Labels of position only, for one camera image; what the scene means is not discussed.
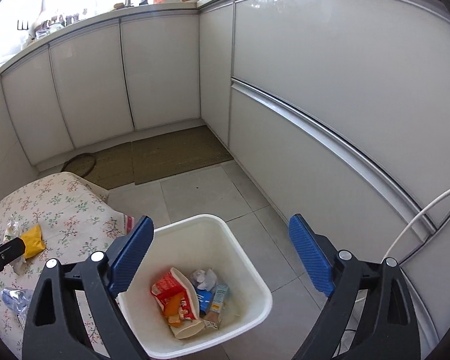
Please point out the brown floor mat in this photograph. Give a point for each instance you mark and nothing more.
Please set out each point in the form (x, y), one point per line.
(180, 153)
(112, 165)

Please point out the white kitchen cabinets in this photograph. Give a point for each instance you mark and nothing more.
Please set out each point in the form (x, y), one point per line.
(322, 82)

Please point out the white paper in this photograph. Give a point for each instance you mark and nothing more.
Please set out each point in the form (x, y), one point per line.
(202, 279)

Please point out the crumpled white tissue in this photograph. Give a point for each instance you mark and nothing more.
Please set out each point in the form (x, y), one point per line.
(19, 266)
(11, 228)

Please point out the white blue milk carton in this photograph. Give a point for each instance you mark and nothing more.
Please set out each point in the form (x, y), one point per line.
(217, 303)

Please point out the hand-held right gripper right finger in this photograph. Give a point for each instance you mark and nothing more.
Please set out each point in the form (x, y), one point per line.
(309, 258)

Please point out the white kitchen countertop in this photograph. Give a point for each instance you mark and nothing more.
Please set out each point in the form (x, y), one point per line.
(97, 15)

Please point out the yellow packet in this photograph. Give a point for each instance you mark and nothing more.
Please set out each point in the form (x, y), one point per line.
(33, 240)

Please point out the white paper cup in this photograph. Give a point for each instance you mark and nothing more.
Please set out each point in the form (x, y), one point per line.
(187, 330)

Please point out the blue cardboard box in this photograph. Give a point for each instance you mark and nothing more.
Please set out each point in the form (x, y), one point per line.
(203, 298)

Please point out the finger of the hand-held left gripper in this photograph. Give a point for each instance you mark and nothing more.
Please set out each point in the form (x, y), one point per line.
(7, 253)

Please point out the clear plastic bottle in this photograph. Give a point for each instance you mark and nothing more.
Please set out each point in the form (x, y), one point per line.
(17, 300)

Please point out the orange snack packet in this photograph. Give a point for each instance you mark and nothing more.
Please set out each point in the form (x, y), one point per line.
(174, 303)

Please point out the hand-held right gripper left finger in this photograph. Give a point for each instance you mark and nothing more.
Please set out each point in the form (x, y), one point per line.
(131, 258)

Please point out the red instant noodle cup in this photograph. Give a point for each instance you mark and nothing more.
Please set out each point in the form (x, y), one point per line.
(168, 285)

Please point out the black pronged rack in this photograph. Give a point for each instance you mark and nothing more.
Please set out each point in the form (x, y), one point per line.
(22, 25)

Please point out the white plastic bin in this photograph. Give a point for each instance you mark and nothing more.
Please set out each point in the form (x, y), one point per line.
(210, 240)

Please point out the floral tablecloth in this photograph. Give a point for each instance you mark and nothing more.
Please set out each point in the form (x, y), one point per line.
(67, 210)

